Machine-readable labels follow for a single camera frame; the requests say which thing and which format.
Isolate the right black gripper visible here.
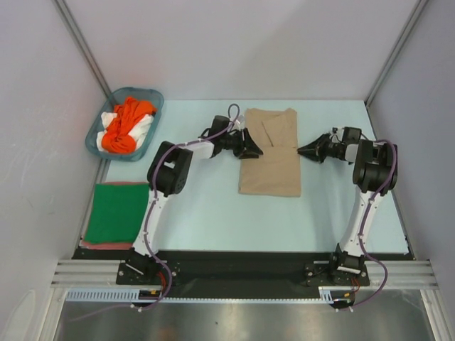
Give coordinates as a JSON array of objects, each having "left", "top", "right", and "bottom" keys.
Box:
[{"left": 299, "top": 134, "right": 344, "bottom": 163}]

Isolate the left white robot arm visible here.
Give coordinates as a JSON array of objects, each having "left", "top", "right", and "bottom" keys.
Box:
[{"left": 117, "top": 115, "right": 263, "bottom": 284}]

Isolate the right white cable duct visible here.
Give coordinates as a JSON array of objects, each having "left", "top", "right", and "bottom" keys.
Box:
[{"left": 319, "top": 285, "right": 360, "bottom": 303}]

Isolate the white t shirt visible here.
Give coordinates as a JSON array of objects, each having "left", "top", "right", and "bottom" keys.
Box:
[{"left": 95, "top": 112, "right": 154, "bottom": 155}]

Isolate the green folded t shirt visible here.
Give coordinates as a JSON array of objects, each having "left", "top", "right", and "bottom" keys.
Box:
[{"left": 83, "top": 181, "right": 150, "bottom": 245}]

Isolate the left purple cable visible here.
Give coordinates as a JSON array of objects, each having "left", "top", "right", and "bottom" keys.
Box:
[{"left": 69, "top": 103, "right": 242, "bottom": 320}]

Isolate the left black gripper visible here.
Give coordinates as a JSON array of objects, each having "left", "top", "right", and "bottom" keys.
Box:
[{"left": 220, "top": 128, "right": 262, "bottom": 160}]

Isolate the teal plastic laundry basket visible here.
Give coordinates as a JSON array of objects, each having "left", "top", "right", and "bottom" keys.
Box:
[{"left": 85, "top": 87, "right": 164, "bottom": 161}]

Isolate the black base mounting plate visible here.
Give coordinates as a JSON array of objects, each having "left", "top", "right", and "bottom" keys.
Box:
[{"left": 69, "top": 249, "right": 415, "bottom": 306}]

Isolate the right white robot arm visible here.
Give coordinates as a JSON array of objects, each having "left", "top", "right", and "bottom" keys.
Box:
[{"left": 297, "top": 126, "right": 397, "bottom": 286}]

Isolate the orange t shirt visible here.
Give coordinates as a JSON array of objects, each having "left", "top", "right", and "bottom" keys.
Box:
[{"left": 100, "top": 95, "right": 158, "bottom": 154}]

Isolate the beige t shirt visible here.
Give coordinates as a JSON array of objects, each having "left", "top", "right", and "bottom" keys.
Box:
[{"left": 239, "top": 108, "right": 301, "bottom": 197}]

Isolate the aluminium frame rail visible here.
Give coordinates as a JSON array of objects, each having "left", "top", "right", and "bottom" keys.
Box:
[{"left": 51, "top": 260, "right": 439, "bottom": 290}]

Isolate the left white cable duct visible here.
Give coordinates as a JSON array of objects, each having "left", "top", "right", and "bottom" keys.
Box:
[{"left": 66, "top": 288, "right": 161, "bottom": 303}]

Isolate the white cable duct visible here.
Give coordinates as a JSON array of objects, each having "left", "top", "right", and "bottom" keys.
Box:
[
  {"left": 319, "top": 285, "right": 360, "bottom": 303},
  {"left": 66, "top": 288, "right": 161, "bottom": 303}
]

